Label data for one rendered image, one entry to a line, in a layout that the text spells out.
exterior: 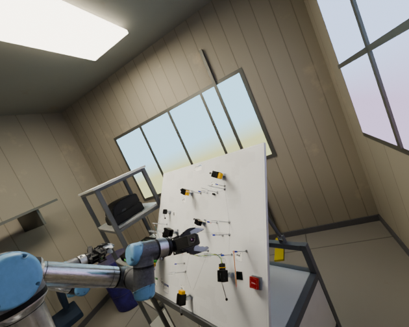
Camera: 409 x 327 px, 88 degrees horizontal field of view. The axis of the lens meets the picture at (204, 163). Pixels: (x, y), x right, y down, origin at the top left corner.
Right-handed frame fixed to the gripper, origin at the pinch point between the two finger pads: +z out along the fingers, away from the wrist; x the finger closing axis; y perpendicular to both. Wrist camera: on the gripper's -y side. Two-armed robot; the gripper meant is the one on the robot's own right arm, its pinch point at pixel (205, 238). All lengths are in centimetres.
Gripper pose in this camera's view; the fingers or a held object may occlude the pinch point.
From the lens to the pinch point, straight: 103.8
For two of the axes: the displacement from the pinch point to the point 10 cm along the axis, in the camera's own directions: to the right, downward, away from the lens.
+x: 2.6, 8.8, -4.0
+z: 7.4, 0.8, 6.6
